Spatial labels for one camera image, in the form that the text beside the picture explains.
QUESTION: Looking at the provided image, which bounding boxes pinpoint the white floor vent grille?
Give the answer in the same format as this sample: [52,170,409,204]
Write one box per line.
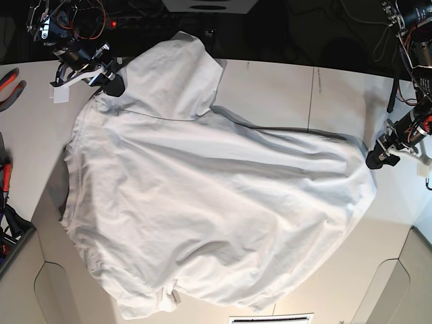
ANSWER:
[228,313,314,324]

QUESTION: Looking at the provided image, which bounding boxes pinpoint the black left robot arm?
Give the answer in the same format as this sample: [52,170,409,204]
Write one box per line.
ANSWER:
[366,1,431,177]

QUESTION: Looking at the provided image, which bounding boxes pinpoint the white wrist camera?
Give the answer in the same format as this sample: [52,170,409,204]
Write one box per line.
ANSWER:
[49,85,70,104]
[416,162,431,178]

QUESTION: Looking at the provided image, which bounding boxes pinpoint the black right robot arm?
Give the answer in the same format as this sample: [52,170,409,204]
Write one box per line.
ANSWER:
[26,1,125,103]

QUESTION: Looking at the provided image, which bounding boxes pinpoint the red handled tool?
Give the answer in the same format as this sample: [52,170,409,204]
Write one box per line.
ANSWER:
[1,157,12,210]

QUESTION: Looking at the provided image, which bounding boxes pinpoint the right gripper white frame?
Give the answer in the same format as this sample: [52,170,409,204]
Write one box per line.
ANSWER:
[51,42,126,97]

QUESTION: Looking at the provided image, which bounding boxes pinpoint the white t-shirt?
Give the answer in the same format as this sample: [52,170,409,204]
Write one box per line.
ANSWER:
[61,32,376,320]

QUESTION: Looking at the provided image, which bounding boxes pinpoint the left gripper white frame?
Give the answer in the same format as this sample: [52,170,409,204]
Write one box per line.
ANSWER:
[366,117,431,169]

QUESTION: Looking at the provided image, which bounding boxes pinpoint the orange handled pliers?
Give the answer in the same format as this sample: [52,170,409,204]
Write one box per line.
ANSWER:
[0,66,27,114]

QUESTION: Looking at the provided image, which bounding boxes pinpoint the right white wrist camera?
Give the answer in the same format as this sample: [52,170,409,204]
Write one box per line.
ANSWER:
[49,85,70,104]

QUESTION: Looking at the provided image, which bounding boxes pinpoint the black bag at left edge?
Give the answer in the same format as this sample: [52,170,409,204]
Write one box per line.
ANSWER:
[1,204,36,246]

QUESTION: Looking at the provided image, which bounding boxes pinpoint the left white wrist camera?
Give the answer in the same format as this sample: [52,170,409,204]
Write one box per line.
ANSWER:
[416,162,431,178]

